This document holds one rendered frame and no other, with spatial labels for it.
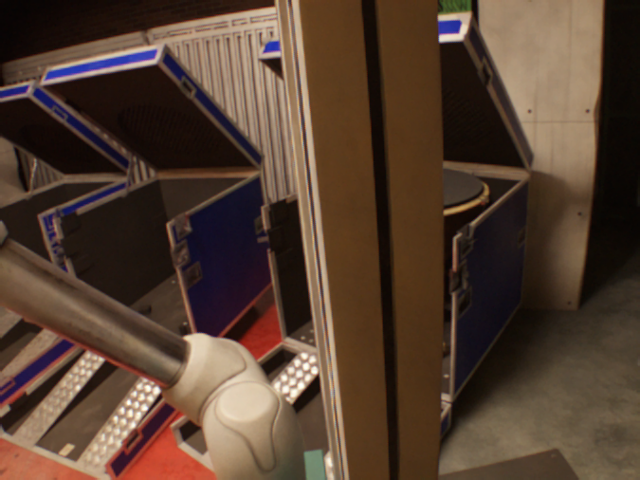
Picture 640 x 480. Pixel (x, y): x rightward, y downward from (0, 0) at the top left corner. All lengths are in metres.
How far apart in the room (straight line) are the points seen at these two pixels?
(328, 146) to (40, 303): 0.68
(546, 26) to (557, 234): 1.22
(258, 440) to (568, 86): 2.55
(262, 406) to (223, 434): 0.07
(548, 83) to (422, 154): 2.69
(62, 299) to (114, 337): 0.11
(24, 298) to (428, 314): 0.69
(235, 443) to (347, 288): 0.56
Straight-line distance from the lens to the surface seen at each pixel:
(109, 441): 2.59
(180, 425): 2.42
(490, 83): 2.04
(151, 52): 2.50
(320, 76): 0.20
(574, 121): 2.95
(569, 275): 3.24
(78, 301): 0.84
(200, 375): 0.90
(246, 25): 4.18
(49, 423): 2.89
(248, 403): 0.79
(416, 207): 0.22
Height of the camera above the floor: 1.64
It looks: 23 degrees down
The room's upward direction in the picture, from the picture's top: 6 degrees counter-clockwise
